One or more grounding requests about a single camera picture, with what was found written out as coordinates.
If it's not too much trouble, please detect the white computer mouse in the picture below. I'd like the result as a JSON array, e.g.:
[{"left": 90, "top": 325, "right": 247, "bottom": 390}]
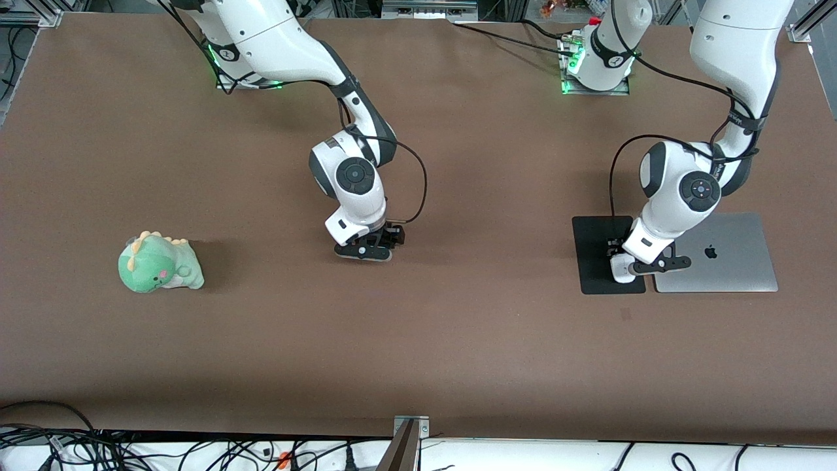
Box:
[{"left": 611, "top": 254, "right": 638, "bottom": 284}]

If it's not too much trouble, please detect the black mouse pad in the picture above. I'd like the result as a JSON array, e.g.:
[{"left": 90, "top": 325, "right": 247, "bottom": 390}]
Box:
[{"left": 572, "top": 216, "right": 647, "bottom": 295}]

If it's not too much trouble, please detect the silver laptop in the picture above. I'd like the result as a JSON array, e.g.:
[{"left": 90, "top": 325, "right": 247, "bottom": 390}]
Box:
[{"left": 643, "top": 212, "right": 779, "bottom": 293}]

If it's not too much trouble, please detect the grey metal box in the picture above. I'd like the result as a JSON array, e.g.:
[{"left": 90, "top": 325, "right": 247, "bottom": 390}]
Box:
[{"left": 381, "top": 0, "right": 479, "bottom": 22}]

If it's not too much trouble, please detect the green dinosaur plush toy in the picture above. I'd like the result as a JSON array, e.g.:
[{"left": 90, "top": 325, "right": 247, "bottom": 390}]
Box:
[{"left": 118, "top": 230, "right": 205, "bottom": 294}]

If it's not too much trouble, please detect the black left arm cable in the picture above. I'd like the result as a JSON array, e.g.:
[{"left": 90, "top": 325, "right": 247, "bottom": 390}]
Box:
[{"left": 608, "top": 0, "right": 766, "bottom": 220}]

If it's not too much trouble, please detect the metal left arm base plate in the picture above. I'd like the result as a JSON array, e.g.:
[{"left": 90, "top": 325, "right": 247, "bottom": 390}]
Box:
[{"left": 559, "top": 33, "right": 631, "bottom": 96}]

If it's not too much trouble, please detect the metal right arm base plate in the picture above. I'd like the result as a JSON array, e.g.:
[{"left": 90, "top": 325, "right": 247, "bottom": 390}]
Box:
[{"left": 216, "top": 65, "right": 286, "bottom": 90}]

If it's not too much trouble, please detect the grey metal bracket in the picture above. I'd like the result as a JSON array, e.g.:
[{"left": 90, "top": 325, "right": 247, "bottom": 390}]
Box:
[{"left": 393, "top": 415, "right": 430, "bottom": 440}]

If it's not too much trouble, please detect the aluminium profile post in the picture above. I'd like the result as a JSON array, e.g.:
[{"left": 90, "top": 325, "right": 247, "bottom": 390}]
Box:
[{"left": 376, "top": 419, "right": 419, "bottom": 471}]

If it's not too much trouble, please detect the black cable on table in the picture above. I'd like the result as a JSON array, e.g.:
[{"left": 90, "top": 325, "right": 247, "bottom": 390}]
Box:
[
  {"left": 451, "top": 23, "right": 571, "bottom": 56},
  {"left": 522, "top": 18, "right": 571, "bottom": 41}
]

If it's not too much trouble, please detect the white cable ledge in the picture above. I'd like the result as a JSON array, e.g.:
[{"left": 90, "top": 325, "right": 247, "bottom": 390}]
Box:
[{"left": 0, "top": 428, "right": 837, "bottom": 471}]

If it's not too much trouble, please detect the aluminium frame profile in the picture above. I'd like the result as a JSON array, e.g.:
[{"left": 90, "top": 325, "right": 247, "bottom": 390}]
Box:
[
  {"left": 0, "top": 0, "right": 63, "bottom": 28},
  {"left": 788, "top": 0, "right": 837, "bottom": 44}
]

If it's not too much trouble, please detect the black looped cable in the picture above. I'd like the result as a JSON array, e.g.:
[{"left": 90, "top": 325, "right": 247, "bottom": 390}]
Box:
[{"left": 0, "top": 400, "right": 99, "bottom": 434}]

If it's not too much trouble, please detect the black cable tangle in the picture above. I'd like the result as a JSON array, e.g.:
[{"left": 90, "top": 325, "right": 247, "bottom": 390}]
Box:
[{"left": 0, "top": 425, "right": 393, "bottom": 471}]

